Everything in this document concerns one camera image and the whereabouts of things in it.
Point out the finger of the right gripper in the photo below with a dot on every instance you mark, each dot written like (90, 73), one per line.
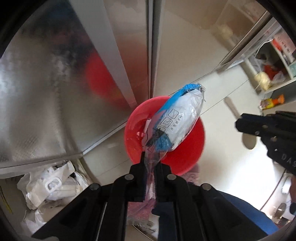
(282, 115)
(256, 124)

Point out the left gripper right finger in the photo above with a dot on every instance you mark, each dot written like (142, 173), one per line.
(203, 208)

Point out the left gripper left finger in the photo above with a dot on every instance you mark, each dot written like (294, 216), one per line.
(98, 212)

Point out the blue white plastic wrapper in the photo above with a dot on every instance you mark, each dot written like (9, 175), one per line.
(164, 129)

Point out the orange yellow bottle on floor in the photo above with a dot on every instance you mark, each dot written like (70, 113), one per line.
(272, 102)

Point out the white plastic bag on floor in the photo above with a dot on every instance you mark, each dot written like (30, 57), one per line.
(47, 190)

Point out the person's legs in jeans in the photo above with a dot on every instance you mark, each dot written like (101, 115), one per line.
(231, 215)

